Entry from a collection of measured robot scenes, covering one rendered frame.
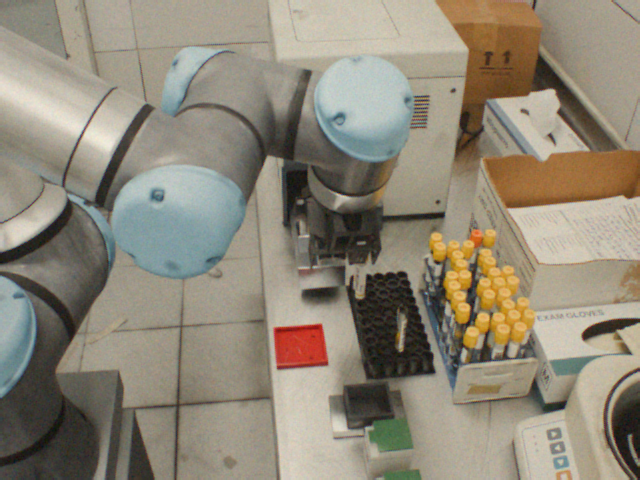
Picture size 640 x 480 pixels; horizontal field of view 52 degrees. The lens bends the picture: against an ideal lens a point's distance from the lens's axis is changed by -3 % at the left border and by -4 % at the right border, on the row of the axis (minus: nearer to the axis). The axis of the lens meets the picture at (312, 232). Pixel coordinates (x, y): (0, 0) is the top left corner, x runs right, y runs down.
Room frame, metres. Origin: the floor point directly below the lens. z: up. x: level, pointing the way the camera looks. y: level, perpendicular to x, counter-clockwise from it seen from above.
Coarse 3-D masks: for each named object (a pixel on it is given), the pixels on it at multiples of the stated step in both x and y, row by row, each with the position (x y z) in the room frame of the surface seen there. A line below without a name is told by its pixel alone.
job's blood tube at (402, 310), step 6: (402, 306) 0.58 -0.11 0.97; (408, 306) 0.58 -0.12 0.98; (402, 312) 0.57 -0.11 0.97; (396, 318) 0.58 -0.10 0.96; (402, 318) 0.57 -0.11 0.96; (396, 324) 0.58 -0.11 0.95; (402, 324) 0.57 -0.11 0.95; (396, 330) 0.58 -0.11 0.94; (402, 330) 0.57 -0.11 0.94; (396, 336) 0.58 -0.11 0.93; (402, 336) 0.57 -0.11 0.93; (396, 342) 0.57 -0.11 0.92; (402, 342) 0.57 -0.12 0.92; (396, 348) 0.57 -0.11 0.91; (402, 348) 0.57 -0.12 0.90
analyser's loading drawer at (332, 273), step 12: (300, 192) 0.90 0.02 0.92; (288, 204) 0.87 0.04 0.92; (300, 240) 0.75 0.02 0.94; (300, 252) 0.75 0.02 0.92; (300, 264) 0.72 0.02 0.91; (324, 264) 0.70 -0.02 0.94; (336, 264) 0.70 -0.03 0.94; (300, 276) 0.69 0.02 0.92; (312, 276) 0.70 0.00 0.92; (324, 276) 0.70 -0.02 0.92; (336, 276) 0.70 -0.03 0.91; (300, 288) 0.69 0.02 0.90
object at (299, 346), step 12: (312, 324) 0.64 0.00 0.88; (276, 336) 0.62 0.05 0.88; (288, 336) 0.62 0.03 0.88; (300, 336) 0.62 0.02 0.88; (312, 336) 0.62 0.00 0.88; (324, 336) 0.61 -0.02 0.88; (276, 348) 0.59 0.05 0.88; (288, 348) 0.60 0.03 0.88; (300, 348) 0.60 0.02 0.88; (312, 348) 0.60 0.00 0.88; (324, 348) 0.59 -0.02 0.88; (276, 360) 0.57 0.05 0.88; (288, 360) 0.58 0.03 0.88; (300, 360) 0.58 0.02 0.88; (312, 360) 0.58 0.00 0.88; (324, 360) 0.57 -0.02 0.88
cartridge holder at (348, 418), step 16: (368, 384) 0.51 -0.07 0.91; (384, 384) 0.51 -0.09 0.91; (336, 400) 0.50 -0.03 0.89; (352, 400) 0.50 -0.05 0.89; (368, 400) 0.50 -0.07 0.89; (384, 400) 0.50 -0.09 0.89; (400, 400) 0.50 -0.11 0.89; (336, 416) 0.48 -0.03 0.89; (352, 416) 0.47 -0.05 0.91; (368, 416) 0.47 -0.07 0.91; (384, 416) 0.47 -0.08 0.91; (400, 416) 0.48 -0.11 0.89; (336, 432) 0.46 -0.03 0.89; (352, 432) 0.46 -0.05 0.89
